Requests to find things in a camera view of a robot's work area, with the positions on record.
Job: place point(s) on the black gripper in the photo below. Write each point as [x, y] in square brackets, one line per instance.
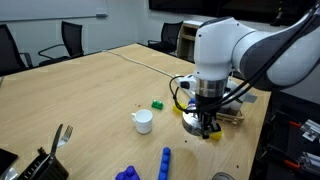
[206, 105]

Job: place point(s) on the white ceramic cup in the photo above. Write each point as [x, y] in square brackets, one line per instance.
[144, 121]

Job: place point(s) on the wooden condiment crate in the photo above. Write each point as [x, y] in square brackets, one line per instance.
[233, 118]

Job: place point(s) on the wide yellow toy block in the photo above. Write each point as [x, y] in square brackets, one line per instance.
[177, 108]

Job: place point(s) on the green toy block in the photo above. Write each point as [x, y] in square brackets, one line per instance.
[157, 105]

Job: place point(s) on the long blue toy block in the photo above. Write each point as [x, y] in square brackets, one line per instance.
[164, 163]

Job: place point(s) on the wide purple-blue toy block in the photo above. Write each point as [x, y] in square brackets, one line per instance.
[128, 174]

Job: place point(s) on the wooden shelf unit white top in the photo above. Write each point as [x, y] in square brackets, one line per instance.
[187, 33]

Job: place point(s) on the black office chair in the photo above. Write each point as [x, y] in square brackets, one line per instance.
[170, 35]
[8, 53]
[71, 38]

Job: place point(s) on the silver fork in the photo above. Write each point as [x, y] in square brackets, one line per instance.
[66, 135]

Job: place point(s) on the silver knife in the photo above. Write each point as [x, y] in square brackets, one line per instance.
[55, 141]

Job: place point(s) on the whiteboard eraser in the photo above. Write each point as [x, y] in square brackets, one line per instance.
[101, 15]

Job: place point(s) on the black cutlery holder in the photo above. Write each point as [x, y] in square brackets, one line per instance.
[46, 170]

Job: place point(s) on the whiteboard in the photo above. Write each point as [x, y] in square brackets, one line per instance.
[50, 8]

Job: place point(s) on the silver metal bracket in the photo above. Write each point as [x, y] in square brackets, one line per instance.
[310, 161]
[310, 130]

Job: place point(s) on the black wall monitor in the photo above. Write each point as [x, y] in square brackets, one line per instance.
[186, 5]

